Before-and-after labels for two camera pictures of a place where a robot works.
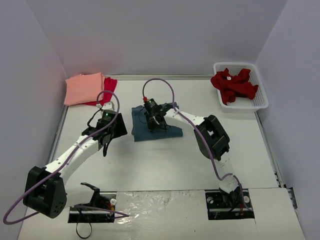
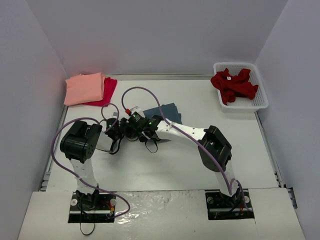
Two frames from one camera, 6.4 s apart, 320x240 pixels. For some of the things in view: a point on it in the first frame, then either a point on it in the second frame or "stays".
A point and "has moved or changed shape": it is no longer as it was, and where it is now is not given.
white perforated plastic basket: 243,104 stays
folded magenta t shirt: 110,85 stays
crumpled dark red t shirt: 230,85 stays
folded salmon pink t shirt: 83,88 stays
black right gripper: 153,120 → 130,132
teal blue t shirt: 140,129 has moved or changed shape
